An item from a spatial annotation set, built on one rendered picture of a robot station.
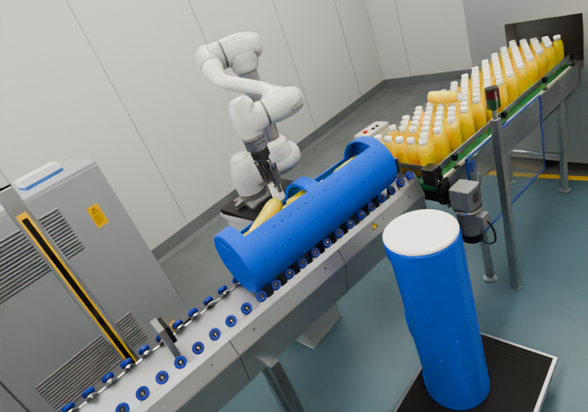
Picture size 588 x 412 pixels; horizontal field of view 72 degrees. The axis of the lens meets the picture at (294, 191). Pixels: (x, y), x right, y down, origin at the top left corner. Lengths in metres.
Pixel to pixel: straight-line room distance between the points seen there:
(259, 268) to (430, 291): 0.64
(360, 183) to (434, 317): 0.62
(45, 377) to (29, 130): 1.97
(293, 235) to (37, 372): 1.92
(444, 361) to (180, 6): 4.00
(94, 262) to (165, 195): 1.71
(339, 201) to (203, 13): 3.44
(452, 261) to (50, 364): 2.40
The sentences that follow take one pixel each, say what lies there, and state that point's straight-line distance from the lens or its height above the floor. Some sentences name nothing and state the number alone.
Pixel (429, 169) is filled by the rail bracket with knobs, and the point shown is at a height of 1.00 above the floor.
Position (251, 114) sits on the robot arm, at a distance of 1.53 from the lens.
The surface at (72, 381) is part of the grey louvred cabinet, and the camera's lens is 3.12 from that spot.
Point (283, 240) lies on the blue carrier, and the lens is 1.60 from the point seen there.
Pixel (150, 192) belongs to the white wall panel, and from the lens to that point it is 4.35.
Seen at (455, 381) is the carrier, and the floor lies 0.35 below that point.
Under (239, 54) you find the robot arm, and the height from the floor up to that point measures 1.77.
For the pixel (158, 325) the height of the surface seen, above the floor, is 1.08.
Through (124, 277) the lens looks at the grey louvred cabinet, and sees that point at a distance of 2.99.
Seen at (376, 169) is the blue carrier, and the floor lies 1.13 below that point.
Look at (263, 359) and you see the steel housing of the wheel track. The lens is 1.84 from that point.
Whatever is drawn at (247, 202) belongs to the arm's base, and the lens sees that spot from 2.23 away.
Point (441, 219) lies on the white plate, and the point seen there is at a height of 1.04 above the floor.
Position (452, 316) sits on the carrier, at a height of 0.72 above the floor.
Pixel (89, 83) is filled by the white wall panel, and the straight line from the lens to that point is 4.16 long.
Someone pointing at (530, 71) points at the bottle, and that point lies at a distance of 3.04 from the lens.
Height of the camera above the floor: 1.96
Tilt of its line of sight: 25 degrees down
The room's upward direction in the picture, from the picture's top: 21 degrees counter-clockwise
